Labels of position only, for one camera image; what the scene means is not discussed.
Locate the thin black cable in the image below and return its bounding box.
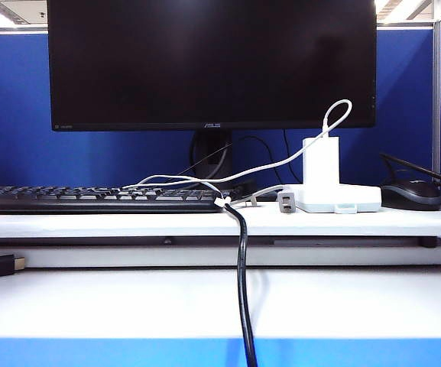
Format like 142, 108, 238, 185
282, 128, 304, 184
232, 134, 284, 184

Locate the white two-prong plug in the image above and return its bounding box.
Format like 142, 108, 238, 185
242, 185, 296, 214

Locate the black mouse cable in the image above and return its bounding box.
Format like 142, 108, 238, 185
379, 152, 441, 189

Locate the white charger cable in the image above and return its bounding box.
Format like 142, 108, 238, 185
122, 99, 353, 192

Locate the black ASUS monitor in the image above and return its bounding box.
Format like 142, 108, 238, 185
46, 0, 378, 192

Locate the black computer mouse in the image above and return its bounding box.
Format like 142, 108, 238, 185
380, 178, 441, 211

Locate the thick black power cable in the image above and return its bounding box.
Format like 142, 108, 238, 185
219, 178, 259, 367

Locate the white USB charger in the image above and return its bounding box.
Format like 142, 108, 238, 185
302, 136, 340, 186

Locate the white power strip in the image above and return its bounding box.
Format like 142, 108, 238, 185
283, 183, 382, 214

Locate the silver partition post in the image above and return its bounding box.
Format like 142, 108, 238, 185
433, 21, 441, 184

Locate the black Logitech keyboard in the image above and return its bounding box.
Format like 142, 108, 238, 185
0, 185, 244, 214

